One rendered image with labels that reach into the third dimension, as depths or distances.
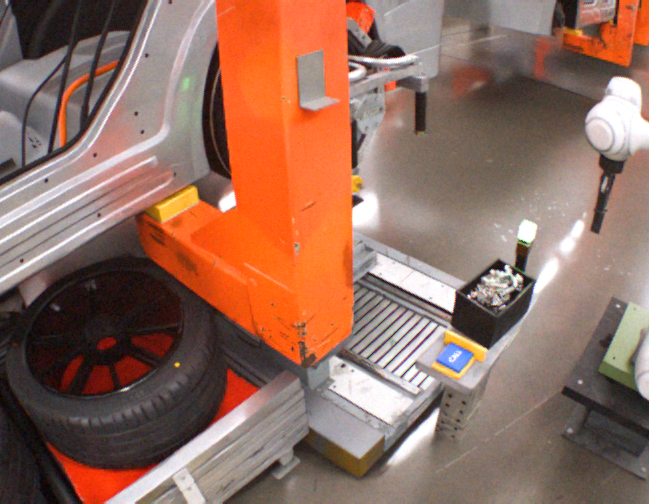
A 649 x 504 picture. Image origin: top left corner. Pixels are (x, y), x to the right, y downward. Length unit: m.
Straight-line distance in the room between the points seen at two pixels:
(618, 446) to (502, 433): 0.44
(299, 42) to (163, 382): 0.79
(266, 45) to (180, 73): 0.53
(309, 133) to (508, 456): 1.19
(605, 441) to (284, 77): 1.49
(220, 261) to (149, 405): 0.38
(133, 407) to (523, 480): 1.15
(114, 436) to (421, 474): 0.90
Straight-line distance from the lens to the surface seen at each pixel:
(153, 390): 1.19
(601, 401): 1.49
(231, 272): 1.16
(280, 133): 0.83
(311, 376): 1.61
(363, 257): 2.06
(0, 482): 1.26
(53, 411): 1.25
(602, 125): 1.08
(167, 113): 1.31
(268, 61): 0.80
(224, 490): 1.38
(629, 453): 1.79
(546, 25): 4.02
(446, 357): 1.23
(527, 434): 1.72
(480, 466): 1.62
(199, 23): 1.31
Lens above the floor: 1.38
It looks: 36 degrees down
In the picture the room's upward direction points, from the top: 3 degrees counter-clockwise
